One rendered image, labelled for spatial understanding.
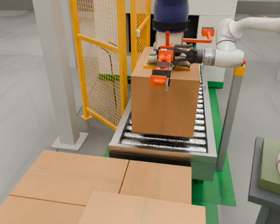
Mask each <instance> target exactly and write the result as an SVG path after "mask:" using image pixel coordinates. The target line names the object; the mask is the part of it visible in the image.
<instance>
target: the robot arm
mask: <svg viewBox="0 0 280 224"><path fill-rule="evenodd" d="M249 28H252V29H257V30H262V31H268V32H280V18H263V17H248V18H244V19H242V20H239V21H237V22H236V21H234V20H233V19H231V18H226V19H223V20H221V21H220V23H219V24H218V27H217V31H216V49H208V48H206V49H205V50H204V51H203V50H199V49H194V48H193V46H192V44H175V45H174V47H173V48H167V49H161V50H172V51H175V52H180V53H183V54H186V57H184V58H178V59H175V60H177V62H181V61H188V62H189V63H187V64H186V63H176V65H177V66H182V67H187V68H190V66H191V64H193V63H196V64H201V63H203V65H210V66H217V67H219V68H237V67H240V66H241V65H242V64H243V62H244V52H243V51H241V50H239V49H236V43H237V41H238V40H239V39H240V37H241V36H242V35H243V31H244V30H246V29H249ZM178 48H191V49H190V50H189V51H186V50H182V49H178ZM175 60H173V61H171V62H172V63H173V62H174V61H175ZM276 168H277V171H278V173H279V174H280V153H279V154H278V155H277V157H276Z"/></svg>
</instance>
